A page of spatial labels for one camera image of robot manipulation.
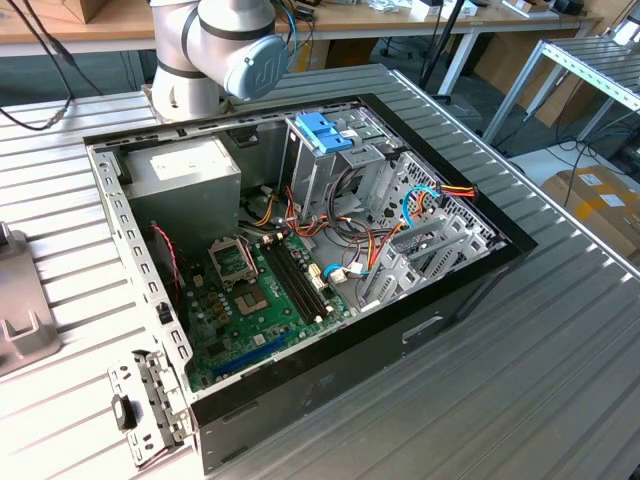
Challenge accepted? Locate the black open PC case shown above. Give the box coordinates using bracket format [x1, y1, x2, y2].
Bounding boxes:
[82, 92, 540, 476]

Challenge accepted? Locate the CPU socket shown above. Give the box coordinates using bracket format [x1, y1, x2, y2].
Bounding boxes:
[233, 287, 274, 319]

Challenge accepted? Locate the blue expansion slot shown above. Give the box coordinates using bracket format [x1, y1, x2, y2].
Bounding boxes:
[212, 327, 294, 379]

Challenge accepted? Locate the metal socket cover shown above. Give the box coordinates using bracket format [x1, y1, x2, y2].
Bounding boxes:
[207, 237, 261, 292]

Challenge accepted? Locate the orange wire bundle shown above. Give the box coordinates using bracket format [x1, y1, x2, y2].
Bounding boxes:
[239, 183, 407, 282]

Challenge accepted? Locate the grey parts rack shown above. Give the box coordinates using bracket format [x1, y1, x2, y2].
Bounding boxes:
[0, 222, 64, 379]

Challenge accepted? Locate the grey power supply unit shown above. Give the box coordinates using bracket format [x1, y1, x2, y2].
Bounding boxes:
[119, 135, 244, 261]

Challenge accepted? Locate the black RAM slot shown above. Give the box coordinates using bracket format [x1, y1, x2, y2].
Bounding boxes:
[262, 243, 315, 326]
[268, 241, 321, 323]
[274, 238, 327, 319]
[280, 235, 333, 315]

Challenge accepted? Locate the green motherboard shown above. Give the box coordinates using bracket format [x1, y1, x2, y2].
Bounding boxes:
[182, 232, 351, 394]

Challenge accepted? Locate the blue wire with white plug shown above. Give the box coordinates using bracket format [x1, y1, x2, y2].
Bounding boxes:
[322, 263, 369, 287]

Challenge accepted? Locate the wooden desk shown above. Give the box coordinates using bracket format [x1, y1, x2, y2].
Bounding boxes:
[0, 0, 606, 96]

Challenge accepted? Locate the metal card retention bracket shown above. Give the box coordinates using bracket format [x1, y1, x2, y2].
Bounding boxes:
[107, 349, 197, 470]

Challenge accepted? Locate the large cardboard box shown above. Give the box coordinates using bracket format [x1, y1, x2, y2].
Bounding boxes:
[542, 166, 640, 261]

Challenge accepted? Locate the black cable with metal plug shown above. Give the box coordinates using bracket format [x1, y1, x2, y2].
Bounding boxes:
[0, 94, 74, 132]

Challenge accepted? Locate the black case fan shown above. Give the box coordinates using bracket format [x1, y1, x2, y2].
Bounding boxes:
[148, 224, 189, 307]

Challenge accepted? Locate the metal disk bay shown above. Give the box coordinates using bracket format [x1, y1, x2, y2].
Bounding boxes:
[357, 212, 509, 315]

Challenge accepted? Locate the black plastic clip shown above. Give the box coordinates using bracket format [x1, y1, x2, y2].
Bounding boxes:
[112, 393, 140, 432]

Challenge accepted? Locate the blue data wire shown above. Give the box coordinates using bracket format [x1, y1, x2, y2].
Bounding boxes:
[399, 183, 446, 234]

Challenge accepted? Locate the metal drive cage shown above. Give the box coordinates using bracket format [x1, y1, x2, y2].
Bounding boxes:
[277, 107, 407, 226]

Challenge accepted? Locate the red twisted fan wire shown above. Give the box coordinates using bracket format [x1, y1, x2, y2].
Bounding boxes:
[149, 223, 185, 304]

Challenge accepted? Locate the small cardboard box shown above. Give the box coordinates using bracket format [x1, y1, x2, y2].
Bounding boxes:
[59, 0, 109, 24]

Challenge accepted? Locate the blue plastic drive bracket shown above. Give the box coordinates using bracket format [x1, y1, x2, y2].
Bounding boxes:
[294, 112, 357, 157]

